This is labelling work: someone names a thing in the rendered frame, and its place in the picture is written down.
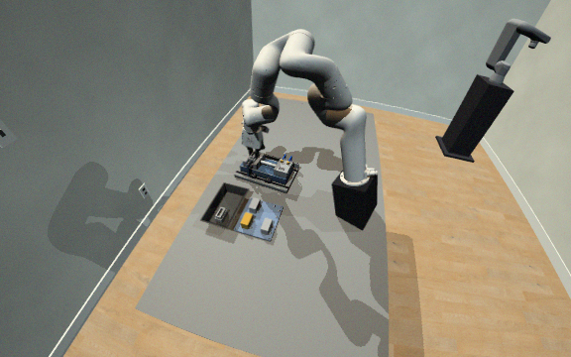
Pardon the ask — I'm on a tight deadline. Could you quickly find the yellow rectangular block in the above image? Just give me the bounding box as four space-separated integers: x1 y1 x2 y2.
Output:
241 212 253 230

